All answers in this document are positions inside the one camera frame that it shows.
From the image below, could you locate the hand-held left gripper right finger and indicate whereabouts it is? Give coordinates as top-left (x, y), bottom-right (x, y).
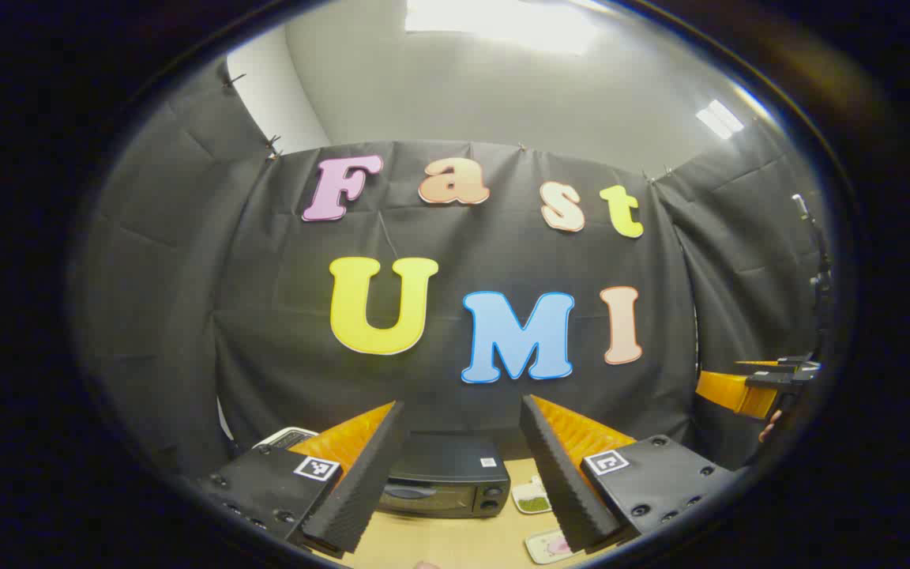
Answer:
top-left (520, 394), bottom-right (738, 554)

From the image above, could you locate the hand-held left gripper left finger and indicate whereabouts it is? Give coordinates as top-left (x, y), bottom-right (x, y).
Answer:
top-left (198, 401), bottom-right (407, 556)

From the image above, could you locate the white divided plate of beans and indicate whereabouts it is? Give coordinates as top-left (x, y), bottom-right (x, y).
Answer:
top-left (510, 474), bottom-right (555, 516)

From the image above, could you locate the white plate of pink food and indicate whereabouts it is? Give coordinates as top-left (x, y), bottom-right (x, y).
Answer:
top-left (525, 528), bottom-right (582, 566)

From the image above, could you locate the black electric oven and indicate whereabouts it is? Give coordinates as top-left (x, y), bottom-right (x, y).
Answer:
top-left (376, 431), bottom-right (513, 520)

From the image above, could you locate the white toaster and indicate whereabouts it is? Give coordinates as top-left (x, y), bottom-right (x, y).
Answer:
top-left (254, 427), bottom-right (319, 453)

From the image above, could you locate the black backdrop cloth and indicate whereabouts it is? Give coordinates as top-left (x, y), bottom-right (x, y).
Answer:
top-left (76, 59), bottom-right (839, 479)

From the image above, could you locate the small ceiling light panel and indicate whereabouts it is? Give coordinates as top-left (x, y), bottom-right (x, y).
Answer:
top-left (696, 99), bottom-right (745, 141)

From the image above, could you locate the large ceiling light panel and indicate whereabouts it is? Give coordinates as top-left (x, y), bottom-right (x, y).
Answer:
top-left (406, 0), bottom-right (600, 56)

